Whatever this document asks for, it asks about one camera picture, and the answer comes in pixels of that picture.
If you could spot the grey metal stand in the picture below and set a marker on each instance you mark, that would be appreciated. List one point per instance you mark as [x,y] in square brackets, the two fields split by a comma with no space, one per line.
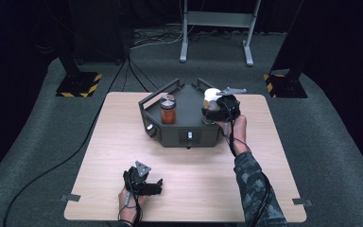
[217,19]

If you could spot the black stand with striped base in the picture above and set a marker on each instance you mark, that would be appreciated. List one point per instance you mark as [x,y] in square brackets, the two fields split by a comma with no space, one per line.
[285,85]
[78,84]

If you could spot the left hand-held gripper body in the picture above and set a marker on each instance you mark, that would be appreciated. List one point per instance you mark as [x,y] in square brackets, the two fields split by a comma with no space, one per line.
[135,179]

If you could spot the dark cabinet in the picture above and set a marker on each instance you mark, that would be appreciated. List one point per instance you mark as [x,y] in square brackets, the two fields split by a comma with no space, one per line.
[102,28]

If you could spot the person's right hand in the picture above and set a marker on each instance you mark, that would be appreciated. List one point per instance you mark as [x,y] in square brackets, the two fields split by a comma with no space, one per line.
[238,132]

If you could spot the jar with white lid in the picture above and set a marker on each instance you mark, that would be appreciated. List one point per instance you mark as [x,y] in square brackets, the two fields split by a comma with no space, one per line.
[211,99]

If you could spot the grey tape piece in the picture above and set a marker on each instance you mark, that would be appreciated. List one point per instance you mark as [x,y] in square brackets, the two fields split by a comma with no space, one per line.
[70,197]
[302,202]

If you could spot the person's left hand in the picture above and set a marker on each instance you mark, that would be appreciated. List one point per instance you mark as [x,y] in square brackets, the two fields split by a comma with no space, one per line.
[129,205]

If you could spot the jar with orange contents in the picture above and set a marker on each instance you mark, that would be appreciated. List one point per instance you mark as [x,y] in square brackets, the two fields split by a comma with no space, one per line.
[168,108]

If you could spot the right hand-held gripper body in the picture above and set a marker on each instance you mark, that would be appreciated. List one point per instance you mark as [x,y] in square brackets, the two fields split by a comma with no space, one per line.
[230,105]

